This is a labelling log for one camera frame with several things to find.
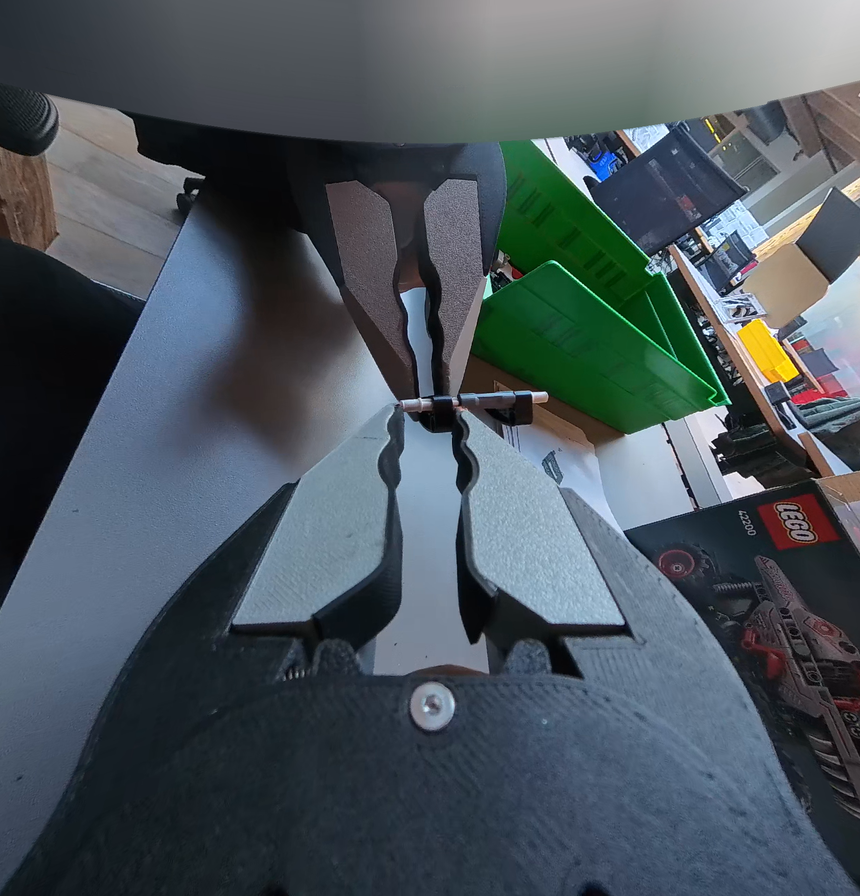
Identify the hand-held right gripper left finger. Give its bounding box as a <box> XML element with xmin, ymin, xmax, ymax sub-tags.
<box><xmin>230</xmin><ymin>405</ymin><xmax>406</xmax><ymax>651</ymax></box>

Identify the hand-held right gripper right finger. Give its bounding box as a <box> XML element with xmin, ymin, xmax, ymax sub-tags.
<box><xmin>452</xmin><ymin>409</ymin><xmax>628</xmax><ymax>646</ymax></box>

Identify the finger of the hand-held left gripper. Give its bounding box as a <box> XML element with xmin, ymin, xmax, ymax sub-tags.
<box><xmin>423</xmin><ymin>175</ymin><xmax>488</xmax><ymax>403</ymax></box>
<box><xmin>325</xmin><ymin>179</ymin><xmax>420</xmax><ymax>407</ymax></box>

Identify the black lego beam axle assembly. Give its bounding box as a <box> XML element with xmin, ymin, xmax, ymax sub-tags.
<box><xmin>395</xmin><ymin>391</ymin><xmax>550</xmax><ymax>434</ymax></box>

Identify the lego instruction booklet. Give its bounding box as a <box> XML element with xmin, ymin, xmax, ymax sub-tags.
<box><xmin>496</xmin><ymin>381</ymin><xmax>623</xmax><ymax>533</ymax></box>

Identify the black lego set box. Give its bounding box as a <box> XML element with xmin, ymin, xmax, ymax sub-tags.
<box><xmin>625</xmin><ymin>479</ymin><xmax>860</xmax><ymax>896</ymax></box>

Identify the green plastic bin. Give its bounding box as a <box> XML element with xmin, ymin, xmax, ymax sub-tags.
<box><xmin>471</xmin><ymin>260</ymin><xmax>733</xmax><ymax>436</ymax></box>
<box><xmin>496</xmin><ymin>140</ymin><xmax>683</xmax><ymax>359</ymax></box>

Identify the black monitor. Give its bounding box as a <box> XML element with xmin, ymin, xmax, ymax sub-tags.
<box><xmin>587</xmin><ymin>126</ymin><xmax>749</xmax><ymax>256</ymax></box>

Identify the person's leg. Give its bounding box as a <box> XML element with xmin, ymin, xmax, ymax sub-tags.
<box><xmin>0</xmin><ymin>234</ymin><xmax>147</xmax><ymax>638</ymax></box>

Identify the yellow plastic bin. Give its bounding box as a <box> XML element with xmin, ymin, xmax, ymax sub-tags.
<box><xmin>737</xmin><ymin>318</ymin><xmax>801</xmax><ymax>385</ymax></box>

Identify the cardboard box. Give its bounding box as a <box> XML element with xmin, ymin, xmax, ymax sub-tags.
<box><xmin>741</xmin><ymin>241</ymin><xmax>833</xmax><ymax>330</ymax></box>

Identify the dark open laptop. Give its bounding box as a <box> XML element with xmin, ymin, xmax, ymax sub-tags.
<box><xmin>797</xmin><ymin>188</ymin><xmax>860</xmax><ymax>281</ymax></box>

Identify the black chair armrest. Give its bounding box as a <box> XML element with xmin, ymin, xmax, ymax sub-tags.
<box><xmin>0</xmin><ymin>79</ymin><xmax>61</xmax><ymax>156</ymax></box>

